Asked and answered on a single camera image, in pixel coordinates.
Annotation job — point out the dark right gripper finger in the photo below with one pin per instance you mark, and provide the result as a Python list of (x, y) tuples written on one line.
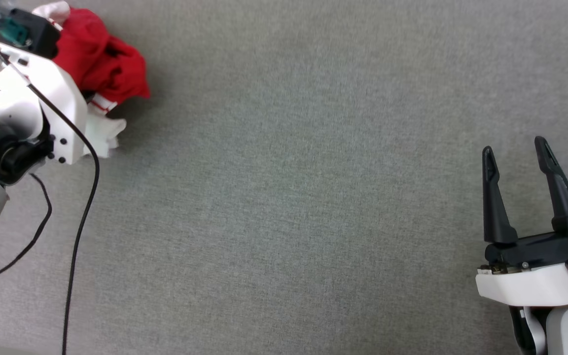
[(562, 197), (495, 207)]

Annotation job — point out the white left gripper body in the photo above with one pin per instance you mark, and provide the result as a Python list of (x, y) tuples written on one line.
[(62, 98)]

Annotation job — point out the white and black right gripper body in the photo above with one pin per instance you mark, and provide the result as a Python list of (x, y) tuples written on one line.
[(525, 283)]

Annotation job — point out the red and white t-shirt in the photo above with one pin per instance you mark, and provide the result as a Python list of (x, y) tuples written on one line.
[(101, 59)]

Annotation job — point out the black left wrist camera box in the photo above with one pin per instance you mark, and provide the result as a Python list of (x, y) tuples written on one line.
[(37, 32)]

